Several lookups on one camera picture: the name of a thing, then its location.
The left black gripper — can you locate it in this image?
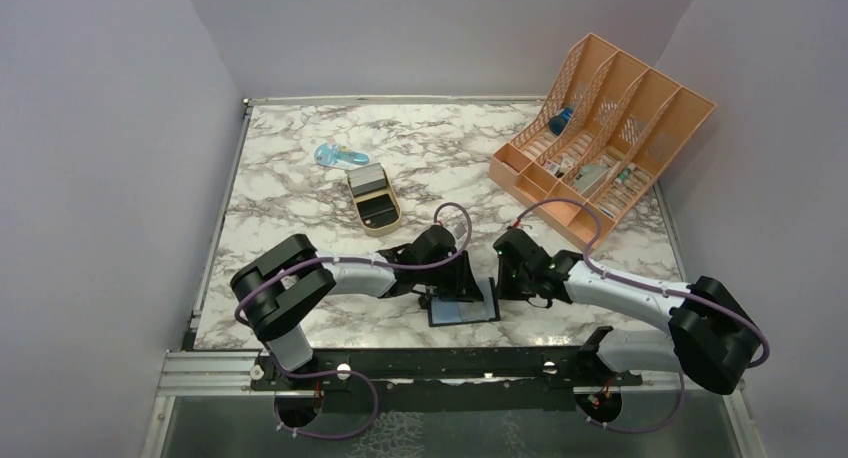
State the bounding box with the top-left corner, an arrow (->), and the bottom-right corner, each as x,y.
417,250 -> 483,304

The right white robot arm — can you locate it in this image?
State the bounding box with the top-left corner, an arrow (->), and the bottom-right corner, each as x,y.
493,227 -> 763,395

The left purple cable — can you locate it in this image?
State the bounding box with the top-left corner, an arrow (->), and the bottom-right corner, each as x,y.
233,203 -> 474,440

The blue blister pack item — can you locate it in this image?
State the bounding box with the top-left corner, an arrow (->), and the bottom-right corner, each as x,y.
313,143 -> 371,170

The small box in rack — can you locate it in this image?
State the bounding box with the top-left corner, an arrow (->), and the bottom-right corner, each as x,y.
543,156 -> 576,178

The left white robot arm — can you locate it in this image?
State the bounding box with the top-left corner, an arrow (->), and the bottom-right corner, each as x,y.
229,224 -> 494,389

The orange file organizer rack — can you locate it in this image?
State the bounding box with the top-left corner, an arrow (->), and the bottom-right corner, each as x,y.
489,34 -> 716,247

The black card holder wallet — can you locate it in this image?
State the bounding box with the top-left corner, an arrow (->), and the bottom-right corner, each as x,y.
422,277 -> 501,328

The grey pouch in rack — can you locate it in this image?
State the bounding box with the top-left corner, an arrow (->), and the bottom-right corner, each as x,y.
572,163 -> 610,198

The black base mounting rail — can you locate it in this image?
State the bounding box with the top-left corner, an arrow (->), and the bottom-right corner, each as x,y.
249,345 -> 643,413

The blue round object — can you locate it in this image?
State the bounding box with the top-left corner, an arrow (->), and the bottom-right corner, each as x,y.
548,107 -> 574,136

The gold oval tray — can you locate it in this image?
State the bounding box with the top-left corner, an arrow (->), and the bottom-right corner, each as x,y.
347,171 -> 402,237

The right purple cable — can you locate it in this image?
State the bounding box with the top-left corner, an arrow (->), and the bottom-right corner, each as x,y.
510,197 -> 771,436

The purple cable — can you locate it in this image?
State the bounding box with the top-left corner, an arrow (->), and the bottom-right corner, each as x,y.
233,203 -> 474,440
510,197 -> 771,436

